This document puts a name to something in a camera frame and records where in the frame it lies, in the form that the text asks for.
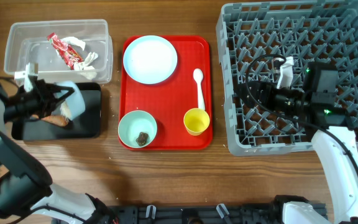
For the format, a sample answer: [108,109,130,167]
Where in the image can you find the black waste tray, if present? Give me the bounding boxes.
[11,83,101,141]

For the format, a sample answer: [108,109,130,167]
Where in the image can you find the green bowl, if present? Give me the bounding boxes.
[118,110,158,149]

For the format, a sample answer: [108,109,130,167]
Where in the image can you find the grey dishwasher rack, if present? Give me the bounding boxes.
[216,1,358,156]

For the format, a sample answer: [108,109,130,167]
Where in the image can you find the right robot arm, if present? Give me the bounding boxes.
[234,62,358,223]

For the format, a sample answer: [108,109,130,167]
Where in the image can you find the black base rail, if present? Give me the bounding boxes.
[110,203,282,224]

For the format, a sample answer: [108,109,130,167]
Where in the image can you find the orange carrot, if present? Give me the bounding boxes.
[31,114,70,127]

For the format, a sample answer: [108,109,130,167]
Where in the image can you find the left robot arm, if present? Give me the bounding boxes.
[0,77,119,223]

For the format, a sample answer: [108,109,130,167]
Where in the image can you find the light blue plate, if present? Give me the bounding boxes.
[123,35,178,85]

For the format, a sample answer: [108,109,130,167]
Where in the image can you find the white plastic spoon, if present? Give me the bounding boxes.
[193,68,206,110]

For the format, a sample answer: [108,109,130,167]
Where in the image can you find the clear plastic bin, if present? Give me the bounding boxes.
[4,19,113,84]

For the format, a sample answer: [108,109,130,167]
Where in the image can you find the white bowl with rice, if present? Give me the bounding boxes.
[56,81,85,120]

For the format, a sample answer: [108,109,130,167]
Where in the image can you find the red serving tray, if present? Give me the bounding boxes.
[119,35,213,150]

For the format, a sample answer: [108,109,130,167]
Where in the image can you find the red snack wrapper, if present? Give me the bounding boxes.
[47,32,84,70]

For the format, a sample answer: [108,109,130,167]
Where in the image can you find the yellow plastic cup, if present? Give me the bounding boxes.
[183,108,210,136]

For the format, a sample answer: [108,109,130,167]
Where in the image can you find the white tissue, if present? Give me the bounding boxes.
[62,37,98,80]

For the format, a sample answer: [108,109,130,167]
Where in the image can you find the brown food scrap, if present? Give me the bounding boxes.
[135,132,149,147]

